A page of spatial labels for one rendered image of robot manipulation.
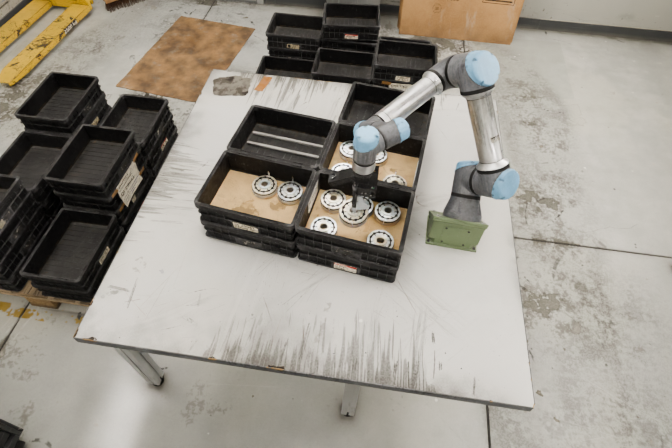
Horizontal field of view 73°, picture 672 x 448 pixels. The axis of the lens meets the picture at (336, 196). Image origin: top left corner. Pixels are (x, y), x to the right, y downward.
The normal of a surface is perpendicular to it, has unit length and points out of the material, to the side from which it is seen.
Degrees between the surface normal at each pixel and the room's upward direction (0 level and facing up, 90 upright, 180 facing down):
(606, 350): 0
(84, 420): 0
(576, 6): 90
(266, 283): 0
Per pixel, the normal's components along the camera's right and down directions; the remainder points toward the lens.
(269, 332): 0.03, -0.63
